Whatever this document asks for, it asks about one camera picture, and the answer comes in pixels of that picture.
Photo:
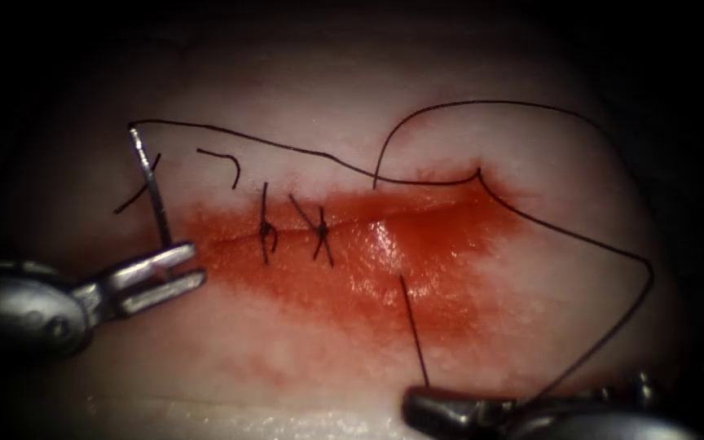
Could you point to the right arm needle driver jaw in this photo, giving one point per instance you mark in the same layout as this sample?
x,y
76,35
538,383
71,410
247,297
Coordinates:
x,y
450,412

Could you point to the right arm needle driver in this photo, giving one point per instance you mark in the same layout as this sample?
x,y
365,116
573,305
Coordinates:
x,y
596,421

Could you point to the left arm needle driver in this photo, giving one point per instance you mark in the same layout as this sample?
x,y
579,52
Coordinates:
x,y
22,311

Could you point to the left arm needle driver jaw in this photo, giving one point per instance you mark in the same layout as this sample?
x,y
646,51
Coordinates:
x,y
150,264
162,291

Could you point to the curved steel needle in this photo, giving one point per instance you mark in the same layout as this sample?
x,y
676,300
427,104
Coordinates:
x,y
155,201

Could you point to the short cut black thread piece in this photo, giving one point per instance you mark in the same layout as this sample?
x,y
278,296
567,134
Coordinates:
x,y
217,154
129,205

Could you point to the tissue pad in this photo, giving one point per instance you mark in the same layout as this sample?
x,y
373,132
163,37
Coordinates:
x,y
511,305

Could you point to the black stitching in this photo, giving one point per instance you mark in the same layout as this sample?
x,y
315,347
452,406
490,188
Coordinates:
x,y
321,231

